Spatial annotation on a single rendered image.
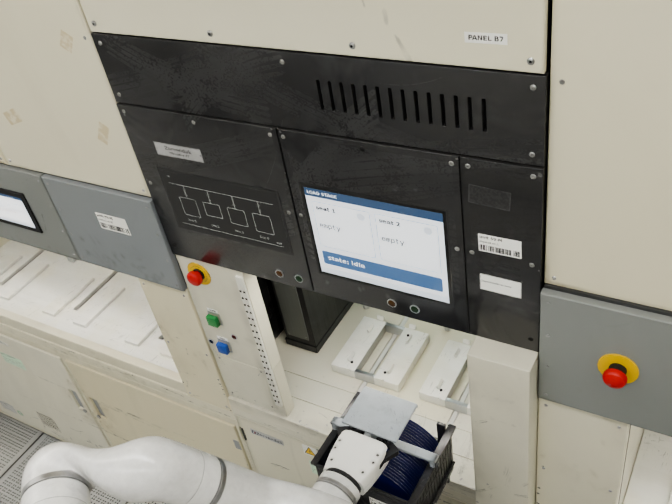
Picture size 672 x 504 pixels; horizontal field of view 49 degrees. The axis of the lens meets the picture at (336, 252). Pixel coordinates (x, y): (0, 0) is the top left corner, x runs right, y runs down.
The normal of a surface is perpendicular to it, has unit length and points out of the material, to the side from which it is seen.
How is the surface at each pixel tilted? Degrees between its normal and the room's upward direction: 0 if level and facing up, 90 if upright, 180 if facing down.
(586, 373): 90
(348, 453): 2
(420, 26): 92
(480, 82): 90
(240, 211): 90
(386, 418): 1
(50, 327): 0
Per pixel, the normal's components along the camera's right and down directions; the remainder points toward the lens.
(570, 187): -0.48, 0.61
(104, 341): -0.15, -0.77
